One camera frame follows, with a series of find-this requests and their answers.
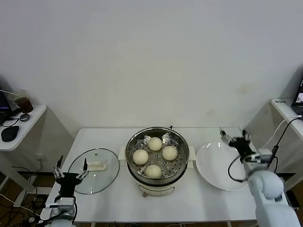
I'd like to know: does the black laptop with lit screen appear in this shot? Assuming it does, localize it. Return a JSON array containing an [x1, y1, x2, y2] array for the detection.
[[291, 79, 303, 113]]

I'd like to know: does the plastic cup of iced coffee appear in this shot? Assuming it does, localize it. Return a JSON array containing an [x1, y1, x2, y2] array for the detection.
[[13, 89, 34, 114]]

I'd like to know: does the dark laptop beside coffee cup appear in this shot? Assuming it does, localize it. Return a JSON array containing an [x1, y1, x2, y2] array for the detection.
[[0, 88, 14, 118]]

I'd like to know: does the black cable with adapter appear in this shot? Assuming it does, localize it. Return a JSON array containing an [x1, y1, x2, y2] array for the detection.
[[267, 117, 303, 169]]

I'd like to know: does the white round plate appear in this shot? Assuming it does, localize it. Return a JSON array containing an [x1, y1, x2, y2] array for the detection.
[[196, 141, 253, 192]]

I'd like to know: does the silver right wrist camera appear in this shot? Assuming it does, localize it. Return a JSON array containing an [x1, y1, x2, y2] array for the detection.
[[257, 148, 273, 164]]

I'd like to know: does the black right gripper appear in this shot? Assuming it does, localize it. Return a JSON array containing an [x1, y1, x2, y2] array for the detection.
[[219, 127, 253, 162]]

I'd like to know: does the white side table with mouse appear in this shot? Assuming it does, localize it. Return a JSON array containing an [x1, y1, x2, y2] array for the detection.
[[0, 103, 75, 208]]

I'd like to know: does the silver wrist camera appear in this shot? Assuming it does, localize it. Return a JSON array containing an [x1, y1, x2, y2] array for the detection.
[[56, 197, 76, 211], [257, 148, 273, 164]]

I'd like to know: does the stainless steel steamer basket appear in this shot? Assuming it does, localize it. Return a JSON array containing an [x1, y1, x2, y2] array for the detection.
[[118, 127, 197, 187]]

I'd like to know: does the white charging cable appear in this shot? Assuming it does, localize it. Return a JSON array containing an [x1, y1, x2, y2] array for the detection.
[[258, 115, 303, 154]]

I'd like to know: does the black floor power strip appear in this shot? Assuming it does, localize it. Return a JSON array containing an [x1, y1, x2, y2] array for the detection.
[[285, 190, 301, 209]]

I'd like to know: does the black cable on side table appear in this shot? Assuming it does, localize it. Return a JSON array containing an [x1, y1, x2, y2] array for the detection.
[[1, 115, 21, 129]]

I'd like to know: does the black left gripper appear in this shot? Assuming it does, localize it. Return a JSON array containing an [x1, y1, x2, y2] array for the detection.
[[52, 155, 89, 198]]

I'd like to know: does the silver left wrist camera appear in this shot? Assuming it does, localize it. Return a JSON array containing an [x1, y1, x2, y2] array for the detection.
[[56, 197, 76, 211]]

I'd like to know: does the black computer mouse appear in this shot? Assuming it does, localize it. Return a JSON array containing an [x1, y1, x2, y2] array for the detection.
[[0, 125, 19, 142]]

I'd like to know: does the white steamed baozi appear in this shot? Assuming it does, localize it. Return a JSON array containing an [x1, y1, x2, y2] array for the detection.
[[132, 149, 149, 166], [161, 145, 178, 161], [148, 136, 163, 152], [144, 164, 163, 179]]

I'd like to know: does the glass lid with cream handle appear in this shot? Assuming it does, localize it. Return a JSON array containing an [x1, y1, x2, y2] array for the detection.
[[68, 148, 121, 195]]

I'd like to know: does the cream electric pot base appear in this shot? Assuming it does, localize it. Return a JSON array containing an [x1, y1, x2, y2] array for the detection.
[[127, 163, 188, 198]]

